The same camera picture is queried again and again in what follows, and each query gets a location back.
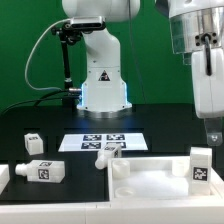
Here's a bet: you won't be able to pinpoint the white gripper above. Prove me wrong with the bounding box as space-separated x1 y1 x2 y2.
191 48 224 146

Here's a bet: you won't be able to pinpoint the white square tabletop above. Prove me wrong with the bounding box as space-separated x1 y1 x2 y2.
108 156 224 201

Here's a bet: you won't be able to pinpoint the black camera stand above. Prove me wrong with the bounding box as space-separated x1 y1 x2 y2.
51 23 82 108

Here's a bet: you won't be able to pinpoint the black cables on table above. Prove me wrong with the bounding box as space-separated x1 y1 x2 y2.
0 88 81 118

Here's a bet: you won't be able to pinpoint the grey camera cable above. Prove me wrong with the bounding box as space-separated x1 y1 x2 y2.
24 18 72 93

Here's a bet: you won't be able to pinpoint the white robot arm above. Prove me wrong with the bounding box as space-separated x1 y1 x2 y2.
62 0 224 146

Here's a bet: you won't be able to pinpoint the white sheet with tags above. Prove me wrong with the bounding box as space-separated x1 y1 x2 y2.
59 133 148 152

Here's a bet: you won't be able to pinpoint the silver camera on stand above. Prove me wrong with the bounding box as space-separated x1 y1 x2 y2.
65 16 105 31

